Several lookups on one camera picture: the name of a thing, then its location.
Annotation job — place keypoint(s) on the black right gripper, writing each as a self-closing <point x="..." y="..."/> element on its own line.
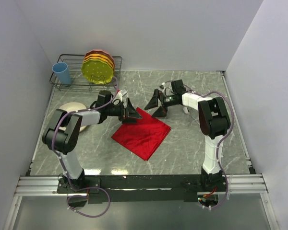
<point x="153" y="102"/>

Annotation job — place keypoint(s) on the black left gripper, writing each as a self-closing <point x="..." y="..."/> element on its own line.
<point x="131" y="112"/>

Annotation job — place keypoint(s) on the red cloth napkin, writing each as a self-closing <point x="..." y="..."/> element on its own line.
<point x="144" y="137"/>

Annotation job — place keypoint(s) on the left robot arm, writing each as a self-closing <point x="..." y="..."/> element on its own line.
<point x="62" y="132"/>

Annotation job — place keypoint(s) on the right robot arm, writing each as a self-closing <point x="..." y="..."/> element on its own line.
<point x="214" y="122"/>

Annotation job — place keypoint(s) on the silver spoon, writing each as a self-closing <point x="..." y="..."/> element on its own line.
<point x="186" y="110"/>

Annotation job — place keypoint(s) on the yellow-green dotted plate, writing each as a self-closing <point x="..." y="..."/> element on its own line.
<point x="97" y="72"/>

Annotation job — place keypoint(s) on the orange striped plate stack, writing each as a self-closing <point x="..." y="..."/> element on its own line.
<point x="99" y="54"/>

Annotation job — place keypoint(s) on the blue plastic cup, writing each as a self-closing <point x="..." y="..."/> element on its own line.
<point x="61" y="71"/>

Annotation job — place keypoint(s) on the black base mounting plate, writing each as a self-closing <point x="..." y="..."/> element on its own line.
<point x="132" y="188"/>

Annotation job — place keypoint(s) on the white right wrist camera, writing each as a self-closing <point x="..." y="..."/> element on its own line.
<point x="163" y="88"/>

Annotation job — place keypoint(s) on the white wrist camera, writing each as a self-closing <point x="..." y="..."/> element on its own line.
<point x="163" y="88"/>
<point x="121" y="94"/>

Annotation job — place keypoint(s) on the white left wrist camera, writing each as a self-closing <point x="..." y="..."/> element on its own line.
<point x="121" y="94"/>

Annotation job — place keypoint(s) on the black wire dish rack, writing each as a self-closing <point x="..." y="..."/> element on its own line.
<point x="79" y="82"/>

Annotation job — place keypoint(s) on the aluminium frame rail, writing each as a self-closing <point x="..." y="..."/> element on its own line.
<point x="48" y="185"/>

